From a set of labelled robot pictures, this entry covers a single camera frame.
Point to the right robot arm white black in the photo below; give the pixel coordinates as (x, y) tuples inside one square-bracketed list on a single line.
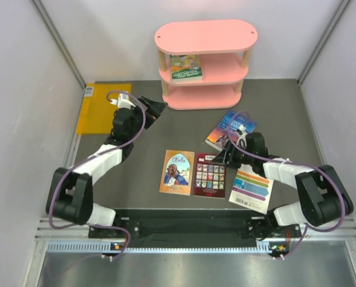
[(322, 195)]

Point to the aluminium frame rail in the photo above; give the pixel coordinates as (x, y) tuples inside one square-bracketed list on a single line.
[(109, 242)]

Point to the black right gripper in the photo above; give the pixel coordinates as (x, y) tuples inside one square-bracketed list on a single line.
[(224, 156)]

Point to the yellow plastic file folder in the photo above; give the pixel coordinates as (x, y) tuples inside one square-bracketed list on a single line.
[(96, 113)]

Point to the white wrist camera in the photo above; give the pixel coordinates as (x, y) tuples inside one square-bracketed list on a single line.
[(242, 131), (122, 101)]

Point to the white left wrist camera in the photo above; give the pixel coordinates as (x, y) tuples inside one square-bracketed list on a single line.
[(122, 101)]

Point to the orange Othello book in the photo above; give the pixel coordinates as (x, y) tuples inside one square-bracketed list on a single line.
[(177, 172)]

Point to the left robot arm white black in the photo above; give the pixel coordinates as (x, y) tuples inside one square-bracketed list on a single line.
[(71, 192)]

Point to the green Treehouse book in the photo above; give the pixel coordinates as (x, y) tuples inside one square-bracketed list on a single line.
[(185, 68)]

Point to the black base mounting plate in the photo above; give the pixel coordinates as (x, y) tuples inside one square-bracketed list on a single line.
[(186, 221)]

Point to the white colourful back-cover book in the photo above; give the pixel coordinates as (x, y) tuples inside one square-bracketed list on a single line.
[(251, 190)]

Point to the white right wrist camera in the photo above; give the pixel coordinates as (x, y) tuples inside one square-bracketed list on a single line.
[(242, 131)]

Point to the pink three-tier shelf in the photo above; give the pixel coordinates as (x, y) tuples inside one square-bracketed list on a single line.
[(223, 48)]

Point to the dark red book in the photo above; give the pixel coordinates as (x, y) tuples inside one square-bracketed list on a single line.
[(209, 177)]

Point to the blue Jane Eyre book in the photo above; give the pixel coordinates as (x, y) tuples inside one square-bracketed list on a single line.
[(218, 138)]

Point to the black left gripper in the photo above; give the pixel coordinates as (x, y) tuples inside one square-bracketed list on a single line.
[(153, 111)]

